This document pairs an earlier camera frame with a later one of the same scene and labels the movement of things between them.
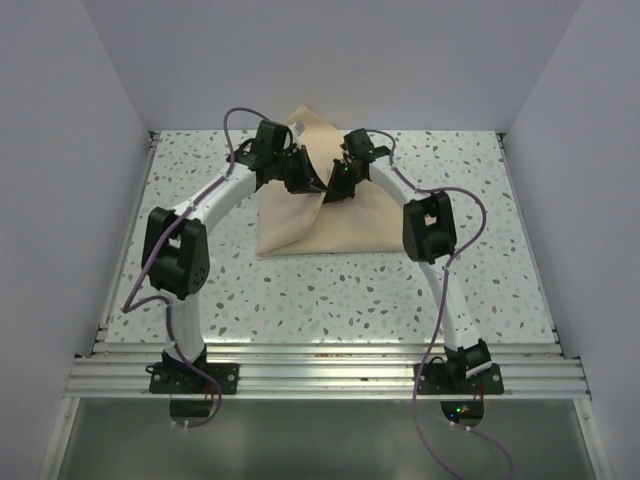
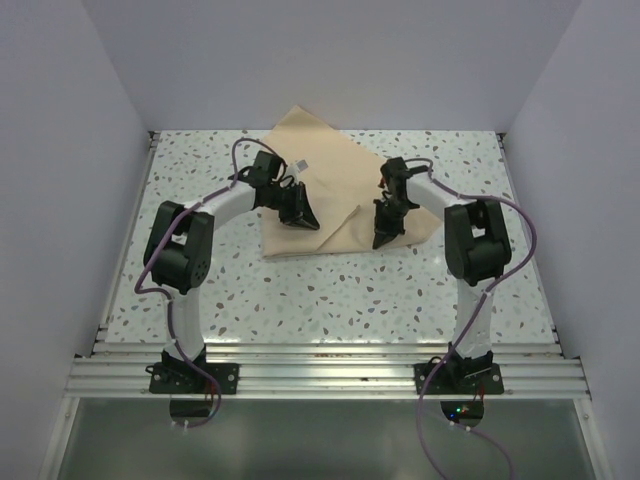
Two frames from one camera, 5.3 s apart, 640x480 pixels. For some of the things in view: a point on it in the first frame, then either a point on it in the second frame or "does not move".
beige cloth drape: x=288 y=222 does not move
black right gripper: x=336 y=191 → x=385 y=232
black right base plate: x=439 y=379 does not move
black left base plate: x=180 y=378 does not move
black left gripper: x=308 y=180 → x=300 y=213
